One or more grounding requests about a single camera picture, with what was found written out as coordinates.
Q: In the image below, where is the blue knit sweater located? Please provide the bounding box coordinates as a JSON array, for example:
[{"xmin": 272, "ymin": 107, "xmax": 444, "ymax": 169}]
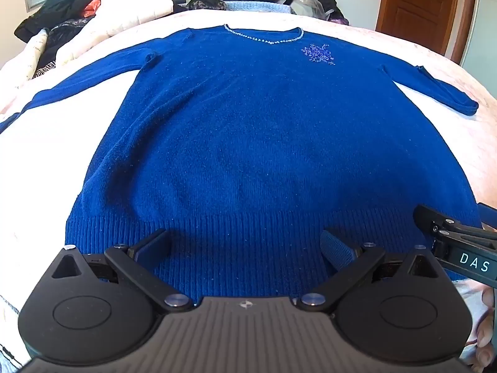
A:
[{"xmin": 1, "ymin": 25, "xmax": 481, "ymax": 299}]

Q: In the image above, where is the person right hand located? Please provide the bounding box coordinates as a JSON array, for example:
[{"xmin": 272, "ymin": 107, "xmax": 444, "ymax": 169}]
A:
[{"xmin": 467, "ymin": 286, "xmax": 496, "ymax": 372}]

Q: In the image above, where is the pink bed cover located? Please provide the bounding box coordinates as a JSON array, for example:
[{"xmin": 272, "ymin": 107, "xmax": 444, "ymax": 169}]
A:
[{"xmin": 1, "ymin": 10, "xmax": 496, "ymax": 372}]

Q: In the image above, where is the brown wooden door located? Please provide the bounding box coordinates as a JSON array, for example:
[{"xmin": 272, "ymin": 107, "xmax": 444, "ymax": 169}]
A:
[{"xmin": 376, "ymin": 0, "xmax": 458, "ymax": 55}]

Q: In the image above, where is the white puffer jacket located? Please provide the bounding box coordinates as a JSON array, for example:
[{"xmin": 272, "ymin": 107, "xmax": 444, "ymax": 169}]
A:
[{"xmin": 56, "ymin": 0, "xmax": 174, "ymax": 67}]

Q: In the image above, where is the black garment by window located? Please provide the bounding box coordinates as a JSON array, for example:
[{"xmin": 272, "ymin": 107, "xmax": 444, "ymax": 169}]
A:
[{"xmin": 13, "ymin": 0, "xmax": 93, "ymax": 43}]

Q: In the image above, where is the leopard print garment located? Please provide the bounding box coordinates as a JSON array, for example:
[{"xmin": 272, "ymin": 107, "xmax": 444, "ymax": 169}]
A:
[{"xmin": 186, "ymin": 0, "xmax": 227, "ymax": 11}]

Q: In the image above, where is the light blue folded blanket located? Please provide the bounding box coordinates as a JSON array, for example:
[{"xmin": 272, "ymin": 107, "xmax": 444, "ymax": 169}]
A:
[{"xmin": 225, "ymin": 1, "xmax": 293, "ymax": 14}]

